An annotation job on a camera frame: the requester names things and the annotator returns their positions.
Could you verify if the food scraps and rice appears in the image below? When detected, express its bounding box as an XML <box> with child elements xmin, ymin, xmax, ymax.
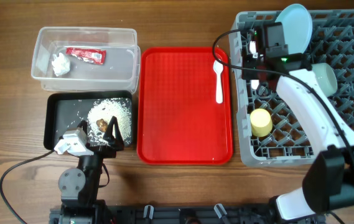
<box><xmin>67</xmin><ymin>98</ymin><xmax>133</xmax><ymax>146</ymax></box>

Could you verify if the white plastic spoon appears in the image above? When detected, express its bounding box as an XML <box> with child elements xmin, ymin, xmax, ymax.
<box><xmin>213</xmin><ymin>60</ymin><xmax>223</xmax><ymax>104</ymax></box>

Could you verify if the light blue plate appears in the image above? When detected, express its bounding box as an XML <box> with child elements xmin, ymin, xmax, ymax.
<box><xmin>275</xmin><ymin>4</ymin><xmax>312</xmax><ymax>54</ymax></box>

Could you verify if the yellow plastic cup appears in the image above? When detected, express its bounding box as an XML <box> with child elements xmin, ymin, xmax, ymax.
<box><xmin>249</xmin><ymin>108</ymin><xmax>272</xmax><ymax>138</ymax></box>

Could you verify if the mint green bowl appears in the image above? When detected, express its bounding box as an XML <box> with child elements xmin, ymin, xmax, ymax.
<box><xmin>312</xmin><ymin>63</ymin><xmax>338</xmax><ymax>97</ymax></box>

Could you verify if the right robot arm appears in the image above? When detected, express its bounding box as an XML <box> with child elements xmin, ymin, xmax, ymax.
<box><xmin>242</xmin><ymin>22</ymin><xmax>354</xmax><ymax>223</ymax></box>

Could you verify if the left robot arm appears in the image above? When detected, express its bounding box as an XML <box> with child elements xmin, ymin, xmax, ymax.
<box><xmin>54</xmin><ymin>116</ymin><xmax>124</xmax><ymax>220</ymax></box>

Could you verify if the black waste tray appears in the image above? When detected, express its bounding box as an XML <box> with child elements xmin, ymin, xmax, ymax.
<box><xmin>44</xmin><ymin>90</ymin><xmax>133</xmax><ymax>150</ymax></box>

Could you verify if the clear plastic waste bin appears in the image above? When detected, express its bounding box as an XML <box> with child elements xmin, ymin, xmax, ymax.
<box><xmin>31</xmin><ymin>27</ymin><xmax>141</xmax><ymax>93</ymax></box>

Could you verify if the grey dishwasher rack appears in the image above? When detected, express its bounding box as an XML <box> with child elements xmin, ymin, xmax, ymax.
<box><xmin>232</xmin><ymin>9</ymin><xmax>354</xmax><ymax>167</ymax></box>

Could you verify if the crumpled white tissue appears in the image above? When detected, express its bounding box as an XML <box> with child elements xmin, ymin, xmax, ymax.
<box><xmin>52</xmin><ymin>52</ymin><xmax>70</xmax><ymax>77</ymax></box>

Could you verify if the red serving tray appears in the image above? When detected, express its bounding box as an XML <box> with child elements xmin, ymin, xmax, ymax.
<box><xmin>137</xmin><ymin>47</ymin><xmax>233</xmax><ymax>165</ymax></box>

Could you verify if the red snack wrapper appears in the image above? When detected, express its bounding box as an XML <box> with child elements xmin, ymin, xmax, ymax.
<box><xmin>66</xmin><ymin>47</ymin><xmax>106</xmax><ymax>65</ymax></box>

